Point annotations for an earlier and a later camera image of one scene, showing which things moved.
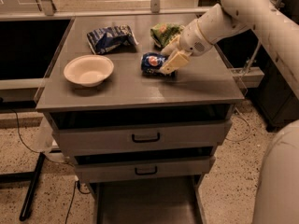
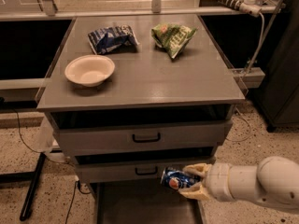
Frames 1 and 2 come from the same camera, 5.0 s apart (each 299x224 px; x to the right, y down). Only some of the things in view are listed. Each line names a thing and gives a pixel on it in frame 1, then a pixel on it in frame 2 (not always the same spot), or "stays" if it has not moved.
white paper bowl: (89, 70) stays
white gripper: (192, 38) -> (217, 180)
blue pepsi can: (150, 63) -> (177, 179)
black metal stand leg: (32, 177) stays
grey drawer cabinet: (143, 141) stays
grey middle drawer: (158, 169) stays
